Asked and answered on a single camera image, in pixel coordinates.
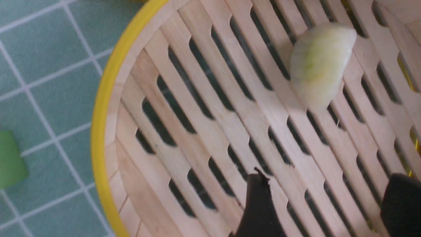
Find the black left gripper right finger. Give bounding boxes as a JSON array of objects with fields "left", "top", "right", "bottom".
[{"left": 381, "top": 173, "right": 421, "bottom": 237}]

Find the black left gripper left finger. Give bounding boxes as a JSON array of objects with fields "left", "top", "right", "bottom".
[{"left": 234, "top": 168, "right": 286, "bottom": 237}]

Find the yellow-rimmed bamboo steamer tray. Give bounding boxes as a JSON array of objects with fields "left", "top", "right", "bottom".
[{"left": 91, "top": 0, "right": 420, "bottom": 237}]

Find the greenish white dumpling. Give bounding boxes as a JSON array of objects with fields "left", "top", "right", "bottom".
[{"left": 290, "top": 22, "right": 358, "bottom": 113}]

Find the green wooden cube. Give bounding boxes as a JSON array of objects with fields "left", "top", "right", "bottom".
[{"left": 0, "top": 130, "right": 29, "bottom": 189}]

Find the green checkered tablecloth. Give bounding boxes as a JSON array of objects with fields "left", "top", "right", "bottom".
[{"left": 0, "top": 0, "right": 143, "bottom": 237}]

